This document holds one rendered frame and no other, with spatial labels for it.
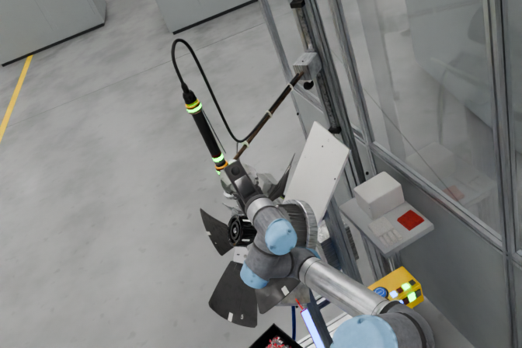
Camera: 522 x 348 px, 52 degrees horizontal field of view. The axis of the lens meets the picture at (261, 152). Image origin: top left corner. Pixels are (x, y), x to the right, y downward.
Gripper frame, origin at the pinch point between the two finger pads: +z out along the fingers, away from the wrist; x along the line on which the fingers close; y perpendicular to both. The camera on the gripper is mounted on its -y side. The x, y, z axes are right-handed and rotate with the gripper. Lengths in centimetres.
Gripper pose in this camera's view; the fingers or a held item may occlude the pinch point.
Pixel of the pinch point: (229, 166)
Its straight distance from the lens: 153.3
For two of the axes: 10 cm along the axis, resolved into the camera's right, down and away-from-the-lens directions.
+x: 8.6, -4.8, 1.6
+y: 3.1, 7.6, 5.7
